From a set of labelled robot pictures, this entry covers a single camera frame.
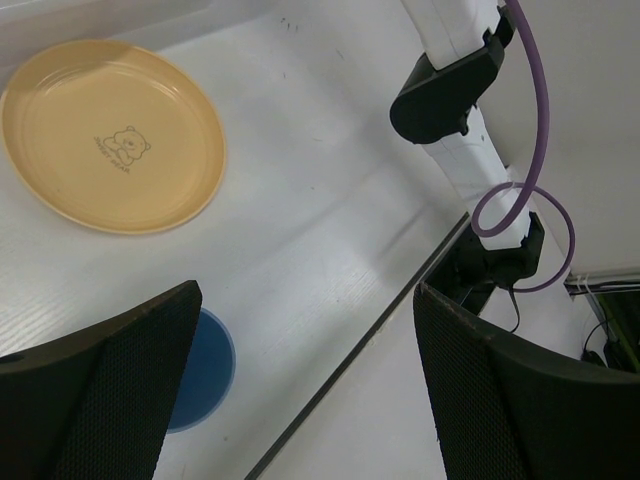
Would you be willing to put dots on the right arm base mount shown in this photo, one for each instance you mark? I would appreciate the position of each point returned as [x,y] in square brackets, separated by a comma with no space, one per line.
[475,285]

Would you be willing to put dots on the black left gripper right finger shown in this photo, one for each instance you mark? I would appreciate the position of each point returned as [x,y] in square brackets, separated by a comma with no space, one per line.
[506,408]

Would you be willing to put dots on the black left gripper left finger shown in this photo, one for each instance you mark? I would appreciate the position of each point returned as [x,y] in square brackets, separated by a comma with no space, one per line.
[96,404]

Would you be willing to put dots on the yellow plastic plate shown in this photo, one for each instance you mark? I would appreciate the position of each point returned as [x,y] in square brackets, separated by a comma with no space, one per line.
[113,137]

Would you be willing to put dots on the white plastic bin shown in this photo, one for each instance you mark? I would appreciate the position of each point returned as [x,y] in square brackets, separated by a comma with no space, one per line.
[28,27]

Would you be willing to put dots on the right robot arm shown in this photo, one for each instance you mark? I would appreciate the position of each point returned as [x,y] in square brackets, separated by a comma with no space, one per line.
[437,108]

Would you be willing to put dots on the blue plastic cup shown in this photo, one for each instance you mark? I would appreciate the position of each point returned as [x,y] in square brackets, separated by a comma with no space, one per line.
[208,375]

